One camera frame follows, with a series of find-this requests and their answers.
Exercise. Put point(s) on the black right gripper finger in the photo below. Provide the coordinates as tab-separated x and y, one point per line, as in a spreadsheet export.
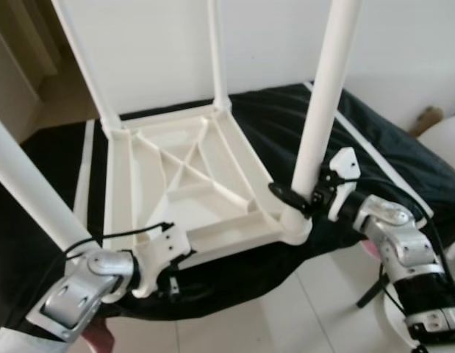
289	200

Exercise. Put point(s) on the white plastic children table top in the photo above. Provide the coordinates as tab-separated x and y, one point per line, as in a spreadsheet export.
179	213

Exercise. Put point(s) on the white plastic table leg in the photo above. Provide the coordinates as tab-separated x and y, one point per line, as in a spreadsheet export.
32	187
216	51
87	66
326	95

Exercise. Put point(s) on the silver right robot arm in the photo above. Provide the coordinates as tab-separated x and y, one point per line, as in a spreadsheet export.
403	243

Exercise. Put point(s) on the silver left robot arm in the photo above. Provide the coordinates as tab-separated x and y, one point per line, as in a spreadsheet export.
80	294

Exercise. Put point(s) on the black table cloth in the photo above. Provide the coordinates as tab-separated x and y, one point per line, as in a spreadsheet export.
271	125

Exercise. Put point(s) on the black metal table leg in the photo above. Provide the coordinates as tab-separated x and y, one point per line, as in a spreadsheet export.
373	292

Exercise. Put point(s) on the brown object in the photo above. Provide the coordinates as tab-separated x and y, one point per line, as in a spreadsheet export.
427	121

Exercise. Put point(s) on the white rounded plastic appliance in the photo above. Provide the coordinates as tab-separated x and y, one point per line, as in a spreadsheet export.
444	143

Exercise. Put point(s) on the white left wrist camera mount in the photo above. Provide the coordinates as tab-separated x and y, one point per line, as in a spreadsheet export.
165	250

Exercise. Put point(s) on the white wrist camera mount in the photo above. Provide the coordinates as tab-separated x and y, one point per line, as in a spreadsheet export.
347	163
165	250

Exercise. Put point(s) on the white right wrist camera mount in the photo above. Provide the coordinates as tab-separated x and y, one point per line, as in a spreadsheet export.
347	163

